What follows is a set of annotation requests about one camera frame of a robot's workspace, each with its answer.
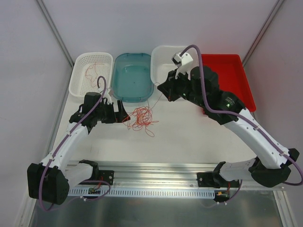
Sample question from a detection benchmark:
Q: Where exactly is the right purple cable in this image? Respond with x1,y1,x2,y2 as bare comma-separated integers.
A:
181,44,303,185

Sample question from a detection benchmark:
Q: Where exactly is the teal transparent plastic bin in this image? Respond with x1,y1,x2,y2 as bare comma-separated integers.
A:
111,53,154,103

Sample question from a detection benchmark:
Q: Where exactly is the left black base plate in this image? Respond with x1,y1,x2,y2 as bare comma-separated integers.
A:
93,170,115,185

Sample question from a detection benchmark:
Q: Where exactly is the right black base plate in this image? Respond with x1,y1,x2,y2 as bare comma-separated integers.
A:
196,172,240,189

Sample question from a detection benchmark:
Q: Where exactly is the red plastic tray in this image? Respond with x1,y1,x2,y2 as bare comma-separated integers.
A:
202,54,256,113

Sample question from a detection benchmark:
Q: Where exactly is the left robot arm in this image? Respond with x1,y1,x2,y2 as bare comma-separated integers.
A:
27,92,130,205

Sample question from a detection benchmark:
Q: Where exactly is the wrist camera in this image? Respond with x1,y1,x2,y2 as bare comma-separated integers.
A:
97,88,112,105
172,52,193,79

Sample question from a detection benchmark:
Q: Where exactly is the white plastic tub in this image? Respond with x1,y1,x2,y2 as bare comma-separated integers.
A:
148,45,202,89

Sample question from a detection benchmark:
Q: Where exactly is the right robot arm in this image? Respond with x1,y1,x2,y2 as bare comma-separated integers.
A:
157,66,299,188

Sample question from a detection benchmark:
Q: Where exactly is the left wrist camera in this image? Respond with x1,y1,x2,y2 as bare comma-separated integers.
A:
97,88,112,105

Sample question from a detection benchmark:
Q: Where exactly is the aluminium mounting rail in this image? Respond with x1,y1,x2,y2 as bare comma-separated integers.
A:
63,161,285,190

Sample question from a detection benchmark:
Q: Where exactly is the orange cable bundle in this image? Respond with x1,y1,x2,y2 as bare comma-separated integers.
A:
126,106,160,138

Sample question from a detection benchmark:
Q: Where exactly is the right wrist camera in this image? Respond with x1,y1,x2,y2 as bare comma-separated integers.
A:
172,52,193,79

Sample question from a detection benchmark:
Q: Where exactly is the red white twisted cable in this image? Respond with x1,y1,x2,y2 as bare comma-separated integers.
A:
84,61,105,88

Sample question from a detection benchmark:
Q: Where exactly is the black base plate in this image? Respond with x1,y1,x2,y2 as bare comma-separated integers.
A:
93,170,115,185
196,172,240,189

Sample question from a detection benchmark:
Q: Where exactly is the white perforated basket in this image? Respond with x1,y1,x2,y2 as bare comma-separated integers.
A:
69,52,114,100

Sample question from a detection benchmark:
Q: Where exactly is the white slotted cable duct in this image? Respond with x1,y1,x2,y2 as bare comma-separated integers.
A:
68,187,215,199

